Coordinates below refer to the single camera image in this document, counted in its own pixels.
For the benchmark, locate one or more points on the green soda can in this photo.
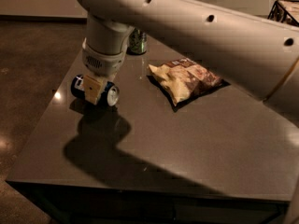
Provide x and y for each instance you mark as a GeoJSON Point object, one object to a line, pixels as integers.
{"type": "Point", "coordinates": [137, 42]}

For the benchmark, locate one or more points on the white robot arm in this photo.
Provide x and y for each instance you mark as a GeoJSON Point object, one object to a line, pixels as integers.
{"type": "Point", "coordinates": [258, 56]}

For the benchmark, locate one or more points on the blue pepsi can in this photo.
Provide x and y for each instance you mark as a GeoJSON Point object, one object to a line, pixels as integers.
{"type": "Point", "coordinates": [110, 95]}

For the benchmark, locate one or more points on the brown chips bag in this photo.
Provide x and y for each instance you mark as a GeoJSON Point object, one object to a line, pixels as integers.
{"type": "Point", "coordinates": [184, 78]}

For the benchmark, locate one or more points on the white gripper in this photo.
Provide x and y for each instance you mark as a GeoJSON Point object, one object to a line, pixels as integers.
{"type": "Point", "coordinates": [101, 63]}

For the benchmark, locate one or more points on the black wire basket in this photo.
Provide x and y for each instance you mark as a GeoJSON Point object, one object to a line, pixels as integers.
{"type": "Point", "coordinates": [285, 11]}

